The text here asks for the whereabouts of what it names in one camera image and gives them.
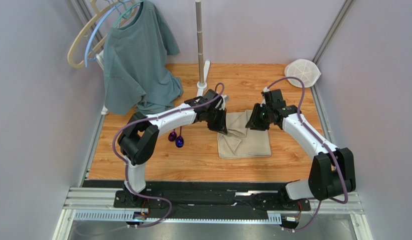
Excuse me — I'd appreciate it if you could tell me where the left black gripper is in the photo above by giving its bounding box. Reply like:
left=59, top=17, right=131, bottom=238
left=205, top=107, right=228, bottom=136

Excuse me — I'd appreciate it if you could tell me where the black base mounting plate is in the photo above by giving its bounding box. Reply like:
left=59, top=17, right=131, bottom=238
left=113, top=181, right=311, bottom=220

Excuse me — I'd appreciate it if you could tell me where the white plastic mesh basket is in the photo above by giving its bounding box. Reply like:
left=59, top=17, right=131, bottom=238
left=284, top=58, right=322, bottom=88

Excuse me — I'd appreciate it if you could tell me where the beige cloth napkin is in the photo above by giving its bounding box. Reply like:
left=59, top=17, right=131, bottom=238
left=217, top=110, right=272, bottom=159

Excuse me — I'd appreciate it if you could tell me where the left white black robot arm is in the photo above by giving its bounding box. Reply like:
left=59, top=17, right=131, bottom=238
left=112, top=89, right=229, bottom=203

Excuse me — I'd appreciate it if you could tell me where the aluminium frame rail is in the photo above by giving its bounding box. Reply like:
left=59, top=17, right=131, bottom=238
left=52, top=186, right=373, bottom=240

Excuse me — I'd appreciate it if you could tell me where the blue plastic hanger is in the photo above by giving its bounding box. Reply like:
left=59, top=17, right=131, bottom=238
left=81, top=0, right=138, bottom=68

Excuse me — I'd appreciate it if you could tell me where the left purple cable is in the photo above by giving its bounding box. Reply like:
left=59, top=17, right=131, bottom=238
left=112, top=82, right=225, bottom=229

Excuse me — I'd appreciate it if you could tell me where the white rack base foot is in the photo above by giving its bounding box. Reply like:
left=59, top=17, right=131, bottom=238
left=196, top=60, right=229, bottom=110

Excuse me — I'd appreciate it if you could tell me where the beige wooden hanger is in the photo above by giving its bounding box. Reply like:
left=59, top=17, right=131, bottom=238
left=67, top=0, right=116, bottom=69

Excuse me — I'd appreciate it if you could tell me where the teal green t-shirt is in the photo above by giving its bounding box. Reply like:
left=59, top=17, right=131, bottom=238
left=104, top=0, right=183, bottom=115

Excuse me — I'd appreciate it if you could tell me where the metal garment rack pole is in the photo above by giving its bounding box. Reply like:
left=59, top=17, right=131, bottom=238
left=195, top=0, right=204, bottom=81

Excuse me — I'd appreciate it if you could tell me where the green plastic hanger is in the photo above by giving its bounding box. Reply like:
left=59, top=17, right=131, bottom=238
left=112, top=0, right=144, bottom=28

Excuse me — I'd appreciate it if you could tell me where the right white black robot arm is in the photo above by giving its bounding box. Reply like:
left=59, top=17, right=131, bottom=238
left=246, top=88, right=356, bottom=201

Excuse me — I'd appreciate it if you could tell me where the blue purple spoon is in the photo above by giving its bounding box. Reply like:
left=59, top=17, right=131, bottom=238
left=175, top=127, right=184, bottom=148

